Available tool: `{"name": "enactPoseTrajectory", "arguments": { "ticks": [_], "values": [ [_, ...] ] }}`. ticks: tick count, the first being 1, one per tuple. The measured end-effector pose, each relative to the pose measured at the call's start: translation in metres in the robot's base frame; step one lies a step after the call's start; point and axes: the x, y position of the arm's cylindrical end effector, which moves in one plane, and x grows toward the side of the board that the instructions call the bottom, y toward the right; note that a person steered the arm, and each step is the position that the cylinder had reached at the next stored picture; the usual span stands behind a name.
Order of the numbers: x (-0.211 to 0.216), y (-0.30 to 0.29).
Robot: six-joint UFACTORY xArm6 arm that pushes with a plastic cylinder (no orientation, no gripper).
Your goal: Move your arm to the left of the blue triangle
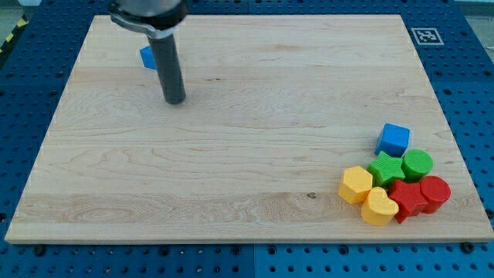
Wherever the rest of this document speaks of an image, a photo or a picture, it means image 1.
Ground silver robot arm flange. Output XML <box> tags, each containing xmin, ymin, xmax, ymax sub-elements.
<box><xmin>108</xmin><ymin>0</ymin><xmax>188</xmax><ymax>39</ymax></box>

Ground blue triangle block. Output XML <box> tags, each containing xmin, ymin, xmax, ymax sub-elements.
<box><xmin>140</xmin><ymin>46</ymin><xmax>157</xmax><ymax>70</ymax></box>

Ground light wooden board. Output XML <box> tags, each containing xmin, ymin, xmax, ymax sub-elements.
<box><xmin>5</xmin><ymin>15</ymin><xmax>493</xmax><ymax>245</ymax></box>

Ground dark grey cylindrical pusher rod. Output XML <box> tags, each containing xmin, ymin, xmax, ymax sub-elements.
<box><xmin>148</xmin><ymin>35</ymin><xmax>186</xmax><ymax>105</ymax></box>

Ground yellow hexagon block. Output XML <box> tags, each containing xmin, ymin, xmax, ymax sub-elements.
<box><xmin>338</xmin><ymin>166</ymin><xmax>374</xmax><ymax>204</ymax></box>

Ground green star block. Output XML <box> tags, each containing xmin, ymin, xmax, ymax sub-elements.
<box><xmin>367</xmin><ymin>151</ymin><xmax>405</xmax><ymax>190</ymax></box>

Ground blue cube block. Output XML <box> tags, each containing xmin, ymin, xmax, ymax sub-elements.
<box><xmin>374</xmin><ymin>123</ymin><xmax>410</xmax><ymax>158</ymax></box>

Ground yellow heart block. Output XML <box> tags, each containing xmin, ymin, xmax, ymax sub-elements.
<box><xmin>360</xmin><ymin>187</ymin><xmax>399</xmax><ymax>226</ymax></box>

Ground green cylinder block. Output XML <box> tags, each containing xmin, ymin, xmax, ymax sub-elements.
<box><xmin>401</xmin><ymin>149</ymin><xmax>434</xmax><ymax>182</ymax></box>

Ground red star block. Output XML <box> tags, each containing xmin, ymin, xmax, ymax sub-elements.
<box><xmin>388</xmin><ymin>180</ymin><xmax>428</xmax><ymax>223</ymax></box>

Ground red cylinder block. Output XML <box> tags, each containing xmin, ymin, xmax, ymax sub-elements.
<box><xmin>419</xmin><ymin>175</ymin><xmax>451</xmax><ymax>214</ymax></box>

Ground black white fiducial tag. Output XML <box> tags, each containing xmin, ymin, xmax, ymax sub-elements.
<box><xmin>411</xmin><ymin>27</ymin><xmax>444</xmax><ymax>46</ymax></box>

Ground yellow black hazard tape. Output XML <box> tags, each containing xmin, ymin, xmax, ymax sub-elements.
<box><xmin>1</xmin><ymin>14</ymin><xmax>29</xmax><ymax>55</ymax></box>

